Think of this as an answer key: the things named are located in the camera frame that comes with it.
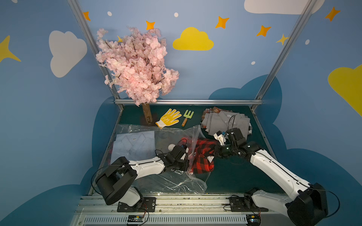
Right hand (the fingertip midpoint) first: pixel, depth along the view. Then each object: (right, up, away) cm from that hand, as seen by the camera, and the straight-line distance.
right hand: (209, 151), depth 78 cm
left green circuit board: (-40, -34, -6) cm, 52 cm away
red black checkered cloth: (-5, 0, +6) cm, 8 cm away
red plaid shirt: (+11, +26, +37) cm, 47 cm away
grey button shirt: (+15, +17, +24) cm, 33 cm away
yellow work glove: (-26, +19, +37) cm, 49 cm away
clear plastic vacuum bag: (-20, -18, +2) cm, 27 cm away
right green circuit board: (+22, -35, -5) cm, 42 cm away
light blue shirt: (-47, 0, +16) cm, 50 cm away
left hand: (-10, -10, +8) cm, 16 cm away
